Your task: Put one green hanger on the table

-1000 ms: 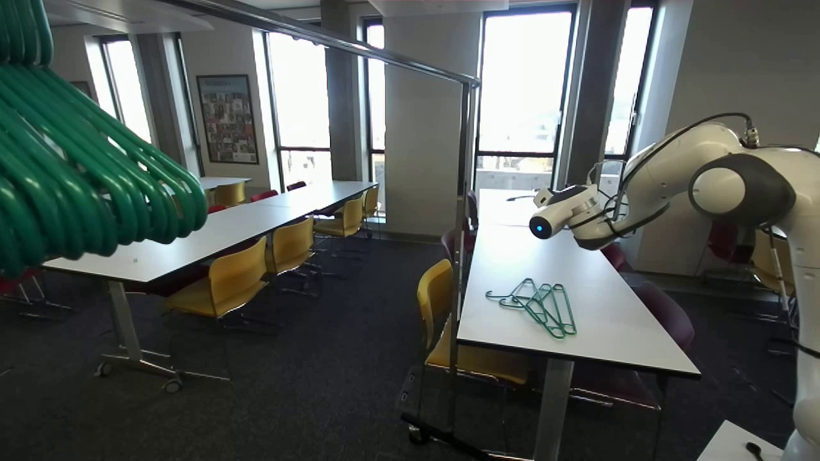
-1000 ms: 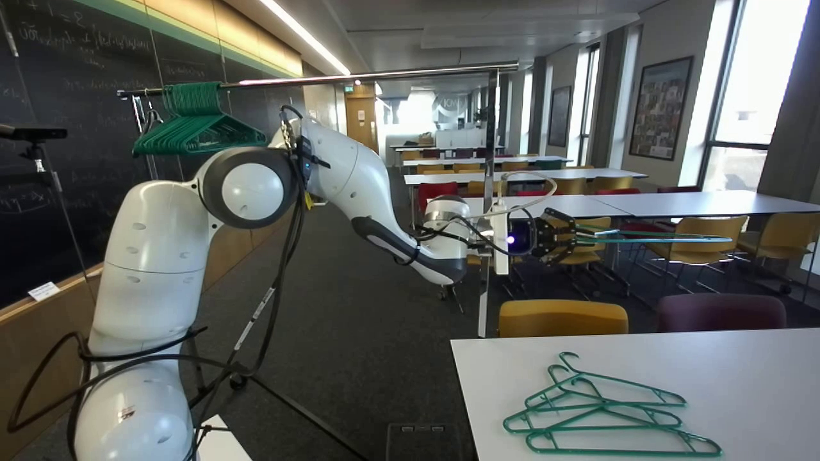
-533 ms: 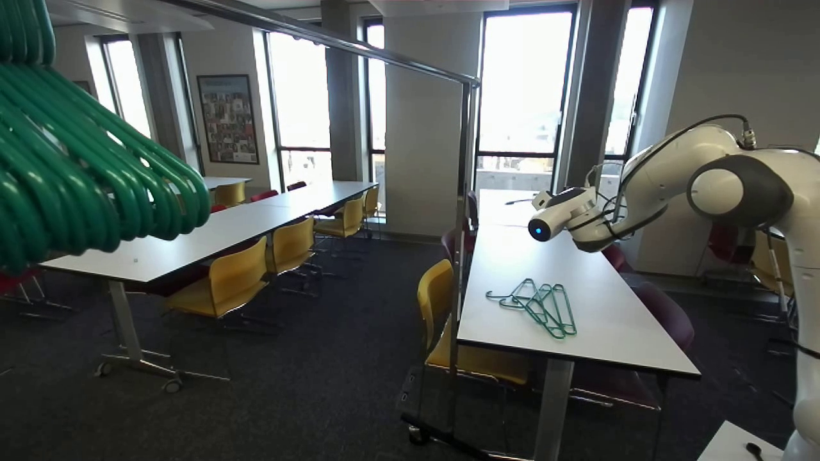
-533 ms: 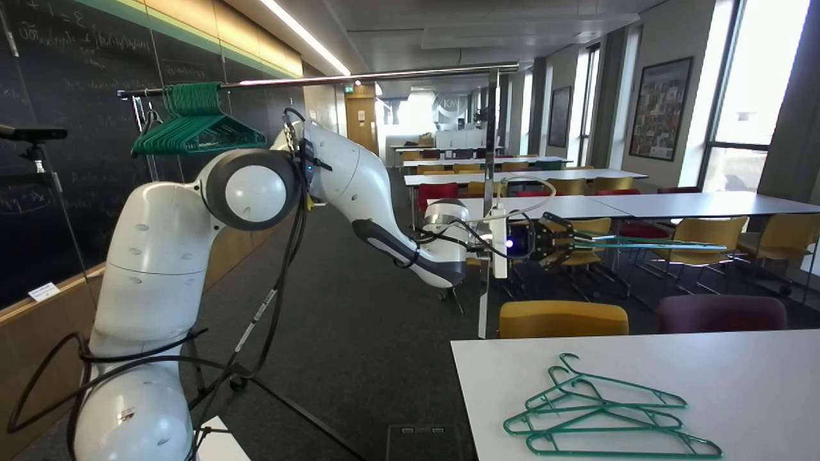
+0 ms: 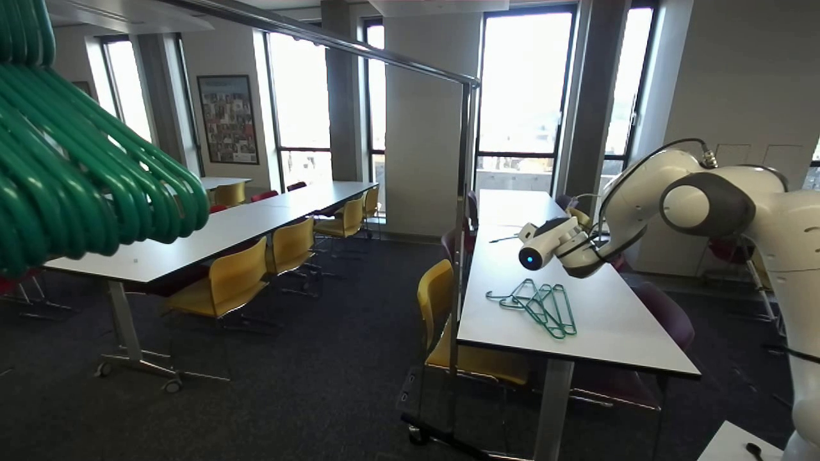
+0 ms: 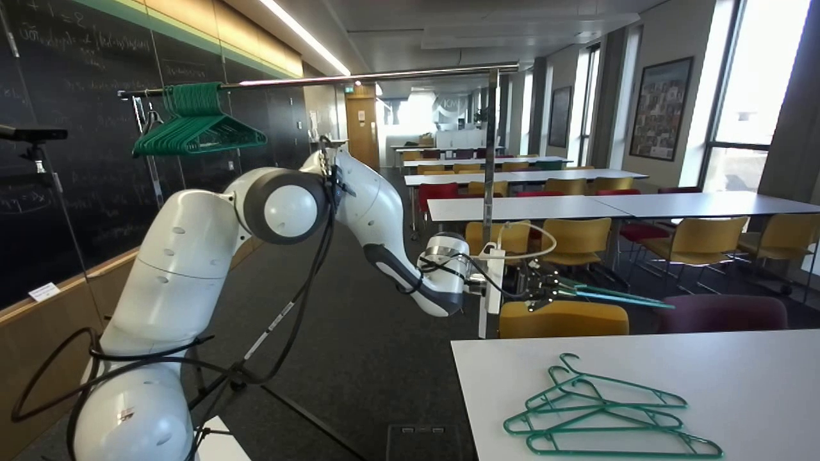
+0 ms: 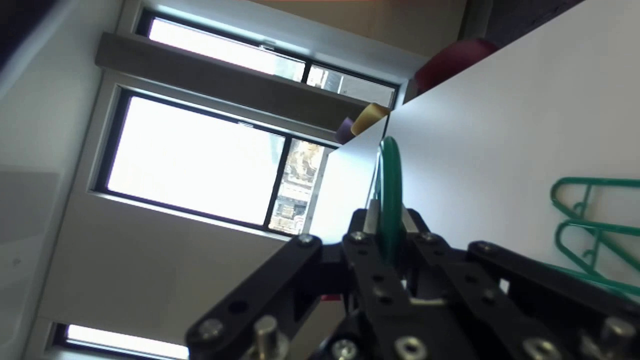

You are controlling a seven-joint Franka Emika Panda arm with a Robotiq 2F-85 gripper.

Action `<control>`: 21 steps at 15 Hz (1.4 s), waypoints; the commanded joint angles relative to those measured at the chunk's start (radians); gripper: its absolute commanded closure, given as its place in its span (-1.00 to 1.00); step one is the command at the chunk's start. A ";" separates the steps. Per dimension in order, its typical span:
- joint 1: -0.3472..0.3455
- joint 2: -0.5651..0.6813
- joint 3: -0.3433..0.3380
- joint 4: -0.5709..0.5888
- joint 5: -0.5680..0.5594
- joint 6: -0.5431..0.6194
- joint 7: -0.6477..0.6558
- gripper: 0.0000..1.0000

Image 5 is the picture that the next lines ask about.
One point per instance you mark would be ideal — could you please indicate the long white table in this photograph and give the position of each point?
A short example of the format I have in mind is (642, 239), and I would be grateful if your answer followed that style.
(221, 230)
(227, 183)

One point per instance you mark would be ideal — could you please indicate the purple chair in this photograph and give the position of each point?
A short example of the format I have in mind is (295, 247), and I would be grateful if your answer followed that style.
(666, 311)

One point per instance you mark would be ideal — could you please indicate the light grey wrist camera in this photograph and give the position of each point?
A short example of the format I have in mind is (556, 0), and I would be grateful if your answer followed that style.
(535, 257)

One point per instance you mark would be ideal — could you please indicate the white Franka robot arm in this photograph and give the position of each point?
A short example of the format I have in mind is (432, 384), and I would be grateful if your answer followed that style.
(796, 257)

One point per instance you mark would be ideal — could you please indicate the white robot base platform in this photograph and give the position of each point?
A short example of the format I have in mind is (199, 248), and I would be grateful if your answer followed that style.
(733, 439)

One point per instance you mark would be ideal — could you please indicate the large framed picture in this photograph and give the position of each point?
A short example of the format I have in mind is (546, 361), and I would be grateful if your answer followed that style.
(230, 119)

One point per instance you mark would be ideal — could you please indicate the metal clothes rack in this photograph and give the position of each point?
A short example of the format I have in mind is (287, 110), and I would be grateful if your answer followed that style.
(468, 153)

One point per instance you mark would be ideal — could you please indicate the green plastic hanger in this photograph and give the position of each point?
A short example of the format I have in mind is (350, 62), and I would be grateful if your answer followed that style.
(529, 299)
(546, 317)
(500, 298)
(565, 322)

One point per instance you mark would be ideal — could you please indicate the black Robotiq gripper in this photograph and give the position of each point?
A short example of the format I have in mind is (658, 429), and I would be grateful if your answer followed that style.
(554, 230)

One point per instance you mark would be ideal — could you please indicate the yellow chair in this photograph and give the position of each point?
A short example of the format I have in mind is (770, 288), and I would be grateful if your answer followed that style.
(292, 247)
(227, 283)
(347, 217)
(373, 199)
(437, 298)
(230, 196)

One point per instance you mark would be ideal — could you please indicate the bunch of hanging green hangers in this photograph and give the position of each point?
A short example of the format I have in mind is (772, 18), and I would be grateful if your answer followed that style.
(77, 169)

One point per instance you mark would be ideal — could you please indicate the white work table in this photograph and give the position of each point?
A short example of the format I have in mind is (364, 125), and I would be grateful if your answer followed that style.
(590, 315)

